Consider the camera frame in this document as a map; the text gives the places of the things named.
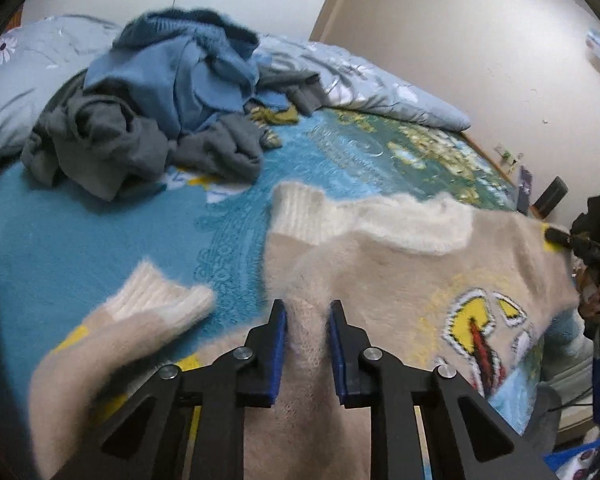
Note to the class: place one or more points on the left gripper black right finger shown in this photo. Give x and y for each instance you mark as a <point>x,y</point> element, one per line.
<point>353,385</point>

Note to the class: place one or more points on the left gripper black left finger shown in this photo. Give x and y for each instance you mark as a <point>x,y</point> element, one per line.
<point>261,359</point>

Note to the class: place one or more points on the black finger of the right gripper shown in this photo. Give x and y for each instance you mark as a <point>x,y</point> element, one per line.
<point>575,243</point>

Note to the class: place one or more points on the beige fuzzy robot-print sweater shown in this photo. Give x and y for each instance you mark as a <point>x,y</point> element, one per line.
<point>435,282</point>

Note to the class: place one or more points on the person's right hand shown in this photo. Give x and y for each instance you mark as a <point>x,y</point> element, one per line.
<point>589,307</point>

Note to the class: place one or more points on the teal floral bed blanket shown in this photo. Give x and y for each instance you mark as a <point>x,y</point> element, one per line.
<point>63,251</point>

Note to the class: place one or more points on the dark grey garment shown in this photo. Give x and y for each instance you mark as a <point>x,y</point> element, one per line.
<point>100,141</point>

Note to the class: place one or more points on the blue knit garment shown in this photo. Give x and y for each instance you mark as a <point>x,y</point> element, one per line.
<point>183,68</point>

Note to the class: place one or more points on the light blue floral duvet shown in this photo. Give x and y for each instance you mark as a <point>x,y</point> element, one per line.
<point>36,59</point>

